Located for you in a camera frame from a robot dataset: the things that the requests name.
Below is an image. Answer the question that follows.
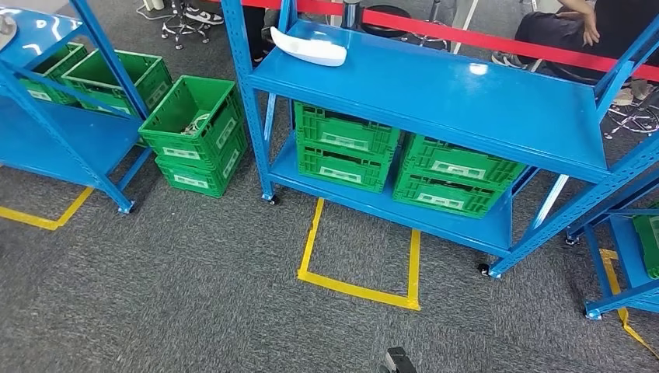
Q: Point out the white plastic trim part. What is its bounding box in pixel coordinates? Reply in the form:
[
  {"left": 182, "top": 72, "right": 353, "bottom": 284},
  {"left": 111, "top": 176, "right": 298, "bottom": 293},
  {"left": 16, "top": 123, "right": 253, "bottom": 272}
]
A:
[{"left": 270, "top": 26, "right": 348, "bottom": 68}]

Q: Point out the blue metal shelf rack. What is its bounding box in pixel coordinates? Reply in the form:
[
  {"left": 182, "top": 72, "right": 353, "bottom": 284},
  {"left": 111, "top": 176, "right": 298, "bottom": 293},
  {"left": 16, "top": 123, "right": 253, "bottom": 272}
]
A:
[
  {"left": 220, "top": 0, "right": 659, "bottom": 281},
  {"left": 0, "top": 0, "right": 154, "bottom": 215},
  {"left": 564, "top": 167, "right": 659, "bottom": 322}
]

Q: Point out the grey round part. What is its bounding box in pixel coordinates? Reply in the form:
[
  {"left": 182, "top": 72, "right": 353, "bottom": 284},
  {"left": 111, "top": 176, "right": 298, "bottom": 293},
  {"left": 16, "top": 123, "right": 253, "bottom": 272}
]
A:
[{"left": 0, "top": 14, "right": 17, "bottom": 51}]

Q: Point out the open green plastic crate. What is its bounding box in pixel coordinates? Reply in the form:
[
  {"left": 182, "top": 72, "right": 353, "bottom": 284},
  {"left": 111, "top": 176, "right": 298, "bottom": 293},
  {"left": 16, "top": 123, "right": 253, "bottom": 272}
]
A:
[{"left": 138, "top": 75, "right": 246, "bottom": 170}]

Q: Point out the black stool chrome base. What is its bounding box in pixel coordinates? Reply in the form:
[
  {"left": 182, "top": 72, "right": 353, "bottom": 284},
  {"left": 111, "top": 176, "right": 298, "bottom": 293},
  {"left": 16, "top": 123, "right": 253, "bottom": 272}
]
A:
[
  {"left": 360, "top": 4, "right": 453, "bottom": 54},
  {"left": 603, "top": 89, "right": 659, "bottom": 141},
  {"left": 159, "top": 0, "right": 212, "bottom": 51}
]

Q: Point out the red barrier belt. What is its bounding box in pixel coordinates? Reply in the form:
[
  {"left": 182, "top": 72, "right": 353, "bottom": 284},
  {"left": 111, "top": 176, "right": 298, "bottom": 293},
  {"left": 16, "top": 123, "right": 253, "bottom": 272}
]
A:
[{"left": 205, "top": 0, "right": 659, "bottom": 83}]

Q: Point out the white desk side panel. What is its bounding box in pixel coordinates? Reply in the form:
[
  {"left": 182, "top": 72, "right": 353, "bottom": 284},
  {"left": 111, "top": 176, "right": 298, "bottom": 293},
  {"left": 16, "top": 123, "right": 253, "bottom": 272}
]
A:
[{"left": 451, "top": 0, "right": 481, "bottom": 56}]

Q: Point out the yellow floor tape line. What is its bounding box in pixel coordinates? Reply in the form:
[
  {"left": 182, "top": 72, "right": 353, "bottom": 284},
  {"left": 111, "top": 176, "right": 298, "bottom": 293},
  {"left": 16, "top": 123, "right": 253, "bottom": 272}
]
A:
[{"left": 598, "top": 249, "right": 659, "bottom": 360}]

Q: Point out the white coiled cable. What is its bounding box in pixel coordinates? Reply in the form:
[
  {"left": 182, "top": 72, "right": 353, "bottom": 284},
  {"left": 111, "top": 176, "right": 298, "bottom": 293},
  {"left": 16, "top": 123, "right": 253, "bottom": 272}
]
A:
[{"left": 180, "top": 112, "right": 212, "bottom": 137}]

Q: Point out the black barrier post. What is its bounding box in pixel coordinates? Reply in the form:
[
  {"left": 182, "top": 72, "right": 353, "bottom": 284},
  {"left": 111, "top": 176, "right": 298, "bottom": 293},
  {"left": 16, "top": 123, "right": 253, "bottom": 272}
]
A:
[{"left": 340, "top": 0, "right": 362, "bottom": 30}]

